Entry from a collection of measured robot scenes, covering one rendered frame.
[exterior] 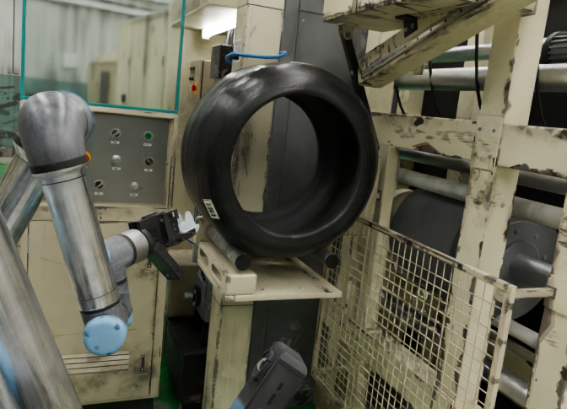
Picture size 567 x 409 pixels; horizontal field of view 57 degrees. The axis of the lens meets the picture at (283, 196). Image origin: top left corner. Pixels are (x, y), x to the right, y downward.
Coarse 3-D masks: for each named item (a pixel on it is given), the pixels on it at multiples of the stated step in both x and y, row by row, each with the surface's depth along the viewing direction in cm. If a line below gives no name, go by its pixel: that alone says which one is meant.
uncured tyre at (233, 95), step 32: (256, 64) 162; (288, 64) 146; (224, 96) 141; (256, 96) 140; (288, 96) 173; (320, 96) 146; (352, 96) 152; (192, 128) 149; (224, 128) 139; (320, 128) 179; (352, 128) 154; (192, 160) 144; (224, 160) 140; (320, 160) 182; (352, 160) 175; (192, 192) 151; (224, 192) 142; (320, 192) 183; (352, 192) 158; (224, 224) 146; (256, 224) 147; (288, 224) 180; (320, 224) 174; (352, 224) 163; (288, 256) 157
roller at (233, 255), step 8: (208, 232) 175; (216, 232) 170; (216, 240) 166; (224, 240) 161; (224, 248) 157; (232, 248) 154; (232, 256) 150; (240, 256) 147; (248, 256) 148; (240, 264) 147; (248, 264) 148
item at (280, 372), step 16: (272, 352) 40; (288, 352) 39; (256, 368) 40; (272, 368) 38; (288, 368) 38; (304, 368) 39; (256, 384) 39; (272, 384) 38; (288, 384) 38; (240, 400) 40; (256, 400) 38; (272, 400) 38; (288, 400) 38
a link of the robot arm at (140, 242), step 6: (126, 234) 114; (132, 234) 115; (138, 234) 116; (132, 240) 114; (138, 240) 115; (144, 240) 116; (138, 246) 114; (144, 246) 116; (138, 252) 114; (144, 252) 116; (138, 258) 115; (144, 258) 117
